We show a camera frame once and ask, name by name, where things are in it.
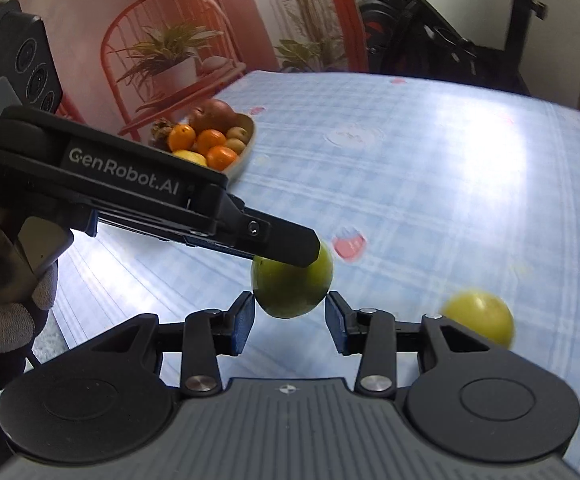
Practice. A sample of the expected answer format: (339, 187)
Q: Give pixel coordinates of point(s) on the small tan fruit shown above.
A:
(238, 133)
(235, 147)

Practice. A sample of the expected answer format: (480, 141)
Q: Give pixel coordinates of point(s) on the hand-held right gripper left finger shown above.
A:
(242, 325)

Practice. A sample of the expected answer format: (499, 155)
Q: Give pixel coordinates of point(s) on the person's left hand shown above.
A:
(7, 330)

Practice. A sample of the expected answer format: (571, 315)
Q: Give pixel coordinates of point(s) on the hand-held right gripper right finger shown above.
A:
(337, 322)

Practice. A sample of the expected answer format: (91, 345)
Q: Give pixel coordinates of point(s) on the black exercise bike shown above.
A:
(409, 25)

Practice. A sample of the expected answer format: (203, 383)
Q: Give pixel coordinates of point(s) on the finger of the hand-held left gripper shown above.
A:
(280, 242)

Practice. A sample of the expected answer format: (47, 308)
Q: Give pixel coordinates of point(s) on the orange tangerine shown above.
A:
(221, 158)
(181, 137)
(211, 141)

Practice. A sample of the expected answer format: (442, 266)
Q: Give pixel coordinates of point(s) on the blue plaid tablecloth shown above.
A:
(444, 185)

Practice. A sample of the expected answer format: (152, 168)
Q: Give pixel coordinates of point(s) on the cream round plate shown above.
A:
(240, 167)

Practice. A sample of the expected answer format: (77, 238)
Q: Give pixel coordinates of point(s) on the yellow-green round fruit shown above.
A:
(290, 290)
(479, 315)

